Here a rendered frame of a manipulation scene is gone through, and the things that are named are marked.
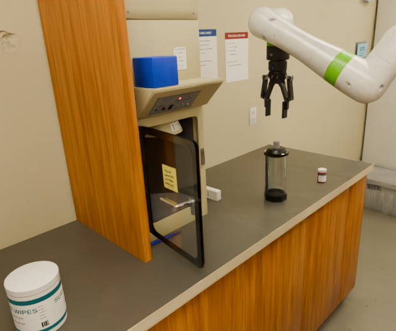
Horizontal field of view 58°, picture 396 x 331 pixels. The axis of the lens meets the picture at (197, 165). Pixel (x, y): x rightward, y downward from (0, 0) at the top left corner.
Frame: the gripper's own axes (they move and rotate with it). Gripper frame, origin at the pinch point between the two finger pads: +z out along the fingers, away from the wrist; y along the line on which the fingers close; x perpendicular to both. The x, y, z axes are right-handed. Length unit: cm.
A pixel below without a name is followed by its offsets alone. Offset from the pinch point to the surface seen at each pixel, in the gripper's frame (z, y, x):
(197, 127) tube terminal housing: 3.3, 15.4, 32.1
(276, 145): 15.0, -1.4, 1.3
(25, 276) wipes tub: 25, 3, 108
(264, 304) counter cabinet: 75, -15, 27
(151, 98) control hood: -14, 3, 63
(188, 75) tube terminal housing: -17.5, 13.0, 37.6
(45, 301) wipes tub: 30, -4, 106
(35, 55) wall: -27, 56, 74
